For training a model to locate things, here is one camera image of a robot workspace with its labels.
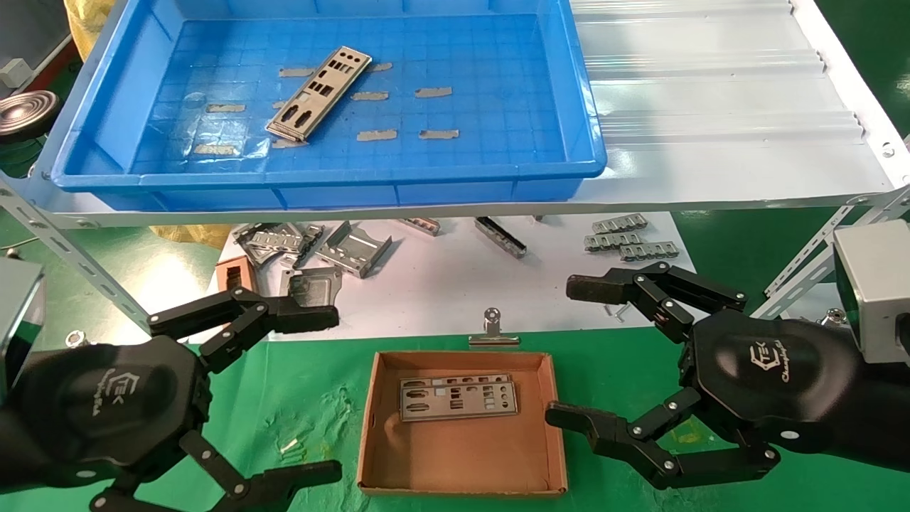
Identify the dark metal bar part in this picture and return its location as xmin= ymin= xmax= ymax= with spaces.
xmin=474 ymin=216 xmax=528 ymax=258

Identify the square silver metal bracket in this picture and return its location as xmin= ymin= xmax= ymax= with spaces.
xmin=279 ymin=267 xmax=343 ymax=309

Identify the white paper sheet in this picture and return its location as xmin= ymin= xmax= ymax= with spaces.
xmin=213 ymin=211 xmax=706 ymax=343

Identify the blue plastic tray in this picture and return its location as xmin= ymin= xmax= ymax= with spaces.
xmin=50 ymin=0 xmax=609 ymax=212

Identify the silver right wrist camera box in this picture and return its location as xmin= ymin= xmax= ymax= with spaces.
xmin=833 ymin=219 xmax=910 ymax=365

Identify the black round metal disc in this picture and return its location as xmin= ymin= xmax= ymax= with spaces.
xmin=0 ymin=90 xmax=62 ymax=140

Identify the brown cardboard box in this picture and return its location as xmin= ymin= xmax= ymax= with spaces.
xmin=357 ymin=350 xmax=569 ymax=496

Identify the silver toothed metal strip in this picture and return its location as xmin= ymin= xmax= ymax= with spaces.
xmin=584 ymin=232 xmax=644 ymax=251
xmin=592 ymin=213 xmax=648 ymax=234
xmin=619 ymin=242 xmax=681 ymax=262

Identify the slotted steel angle rail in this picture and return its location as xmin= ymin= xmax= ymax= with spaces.
xmin=0 ymin=179 xmax=156 ymax=322

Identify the green table cloth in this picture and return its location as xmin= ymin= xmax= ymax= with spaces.
xmin=0 ymin=326 xmax=910 ymax=512

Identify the yellow plastic bag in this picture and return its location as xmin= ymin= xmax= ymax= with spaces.
xmin=148 ymin=223 xmax=234 ymax=249
xmin=63 ymin=0 xmax=107 ymax=62

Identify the white metal frame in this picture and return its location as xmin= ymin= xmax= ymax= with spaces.
xmin=752 ymin=186 xmax=910 ymax=321

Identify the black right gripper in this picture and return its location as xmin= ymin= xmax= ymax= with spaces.
xmin=545 ymin=261 xmax=910 ymax=491

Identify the brown rectangular frame part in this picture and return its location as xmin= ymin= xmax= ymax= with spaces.
xmin=215 ymin=255 xmax=258 ymax=294

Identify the white metal shelf board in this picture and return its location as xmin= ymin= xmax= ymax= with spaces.
xmin=28 ymin=0 xmax=910 ymax=230

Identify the folded silver metal bracket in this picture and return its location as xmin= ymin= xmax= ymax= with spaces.
xmin=315 ymin=220 xmax=393 ymax=279

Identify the flat slotted metal plate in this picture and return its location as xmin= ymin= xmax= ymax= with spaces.
xmin=233 ymin=222 xmax=308 ymax=269

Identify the small bent metal part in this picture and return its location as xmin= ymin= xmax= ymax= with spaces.
xmin=282 ymin=224 xmax=326 ymax=270

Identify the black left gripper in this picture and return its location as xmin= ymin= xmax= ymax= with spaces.
xmin=0 ymin=287 xmax=344 ymax=512

